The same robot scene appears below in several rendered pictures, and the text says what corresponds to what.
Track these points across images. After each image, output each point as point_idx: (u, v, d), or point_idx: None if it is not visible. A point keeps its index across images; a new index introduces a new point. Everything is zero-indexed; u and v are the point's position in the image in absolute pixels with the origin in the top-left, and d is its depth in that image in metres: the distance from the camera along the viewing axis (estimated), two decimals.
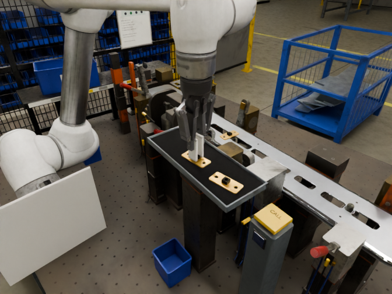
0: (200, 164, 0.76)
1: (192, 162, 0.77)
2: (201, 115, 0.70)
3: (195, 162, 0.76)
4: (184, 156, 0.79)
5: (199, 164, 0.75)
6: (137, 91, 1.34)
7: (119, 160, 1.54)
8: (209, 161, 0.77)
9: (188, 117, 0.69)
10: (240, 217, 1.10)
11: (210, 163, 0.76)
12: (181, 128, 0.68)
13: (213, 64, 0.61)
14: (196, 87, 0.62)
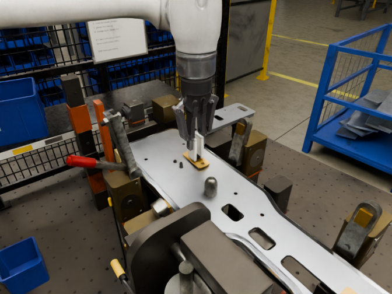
0: (198, 164, 0.75)
1: (191, 161, 0.77)
2: (201, 115, 0.70)
3: (194, 162, 0.76)
4: (184, 155, 0.79)
5: (197, 164, 0.75)
6: (109, 168, 0.61)
7: (83, 283, 0.80)
8: (208, 162, 0.76)
9: (188, 116, 0.69)
10: None
11: (209, 164, 0.76)
12: (179, 127, 0.69)
13: (212, 65, 0.60)
14: (193, 87, 0.62)
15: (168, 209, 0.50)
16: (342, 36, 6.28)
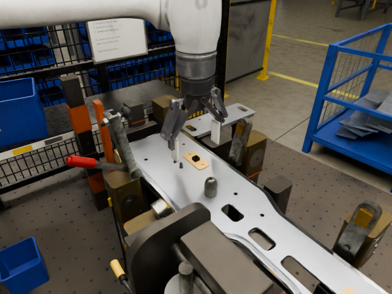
0: (198, 166, 0.76)
1: (191, 163, 0.77)
2: (209, 110, 0.71)
3: (194, 164, 0.77)
4: (184, 157, 0.79)
5: (197, 166, 0.76)
6: (109, 168, 0.61)
7: (83, 283, 0.80)
8: (208, 164, 0.76)
9: (180, 114, 0.68)
10: None
11: (209, 165, 0.76)
12: (166, 123, 0.66)
13: (212, 65, 0.60)
14: (193, 87, 0.62)
15: (168, 210, 0.50)
16: (342, 36, 6.28)
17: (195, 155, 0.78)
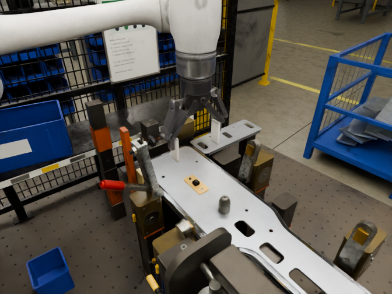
0: (198, 190, 0.81)
1: (191, 187, 0.82)
2: (209, 110, 0.71)
3: (194, 188, 0.82)
4: (185, 181, 0.84)
5: (197, 191, 0.81)
6: (135, 189, 0.68)
7: (105, 289, 0.87)
8: (207, 188, 0.82)
9: (179, 114, 0.68)
10: None
11: (208, 189, 0.81)
12: (166, 123, 0.66)
13: (212, 65, 0.60)
14: (193, 87, 0.62)
15: (192, 229, 0.57)
16: (342, 40, 6.35)
17: (195, 179, 0.83)
